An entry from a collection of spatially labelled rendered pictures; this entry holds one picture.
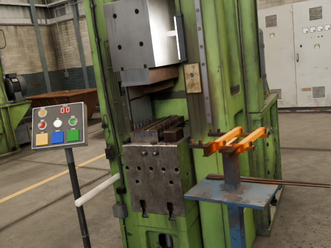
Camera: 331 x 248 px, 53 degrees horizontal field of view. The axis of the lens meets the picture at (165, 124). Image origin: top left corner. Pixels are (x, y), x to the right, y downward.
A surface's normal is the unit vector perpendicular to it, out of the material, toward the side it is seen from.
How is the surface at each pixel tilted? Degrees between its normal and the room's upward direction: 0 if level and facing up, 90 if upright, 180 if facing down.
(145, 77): 90
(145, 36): 90
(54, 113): 60
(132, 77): 90
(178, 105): 90
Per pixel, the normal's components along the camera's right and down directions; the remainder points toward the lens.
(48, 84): 0.83, 0.00
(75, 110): -0.07, -0.31
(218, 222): -0.43, 0.23
